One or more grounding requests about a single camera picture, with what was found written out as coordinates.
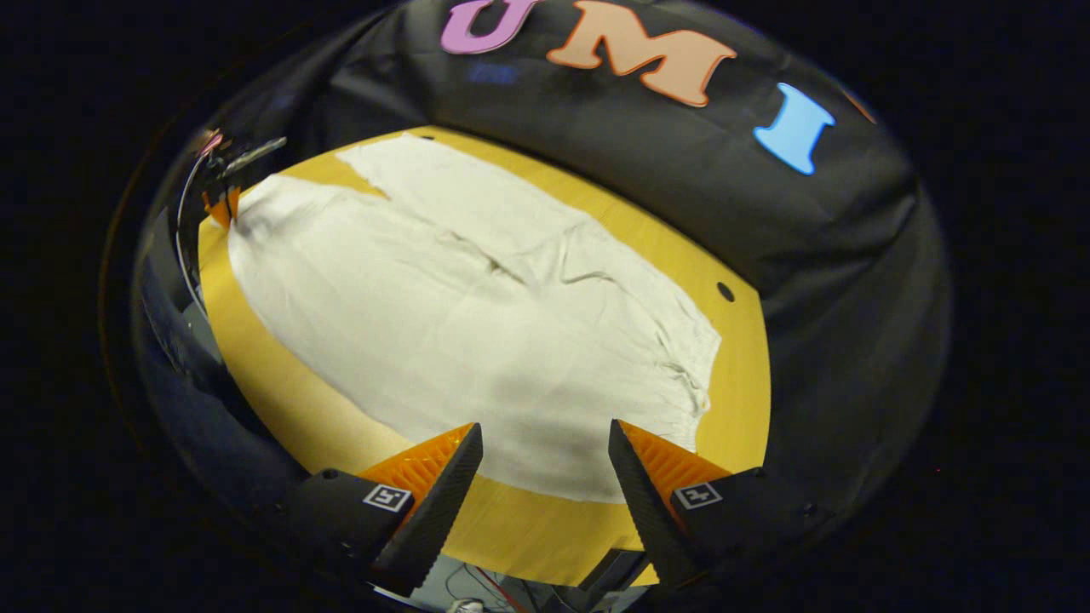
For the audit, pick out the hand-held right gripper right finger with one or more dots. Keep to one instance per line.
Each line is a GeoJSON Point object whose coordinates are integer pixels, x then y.
{"type": "Point", "coordinates": [643, 502]}

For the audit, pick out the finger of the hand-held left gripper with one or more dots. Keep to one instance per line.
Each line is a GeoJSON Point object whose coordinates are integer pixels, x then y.
{"type": "Point", "coordinates": [223, 206]}

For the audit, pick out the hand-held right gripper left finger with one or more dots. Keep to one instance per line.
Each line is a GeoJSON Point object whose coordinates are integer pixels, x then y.
{"type": "Point", "coordinates": [443, 502]}

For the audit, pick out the white jeans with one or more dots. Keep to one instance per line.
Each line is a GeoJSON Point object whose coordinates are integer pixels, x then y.
{"type": "Point", "coordinates": [477, 340]}

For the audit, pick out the black backdrop cloth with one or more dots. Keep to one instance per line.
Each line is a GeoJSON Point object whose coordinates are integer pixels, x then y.
{"type": "Point", "coordinates": [647, 187]}

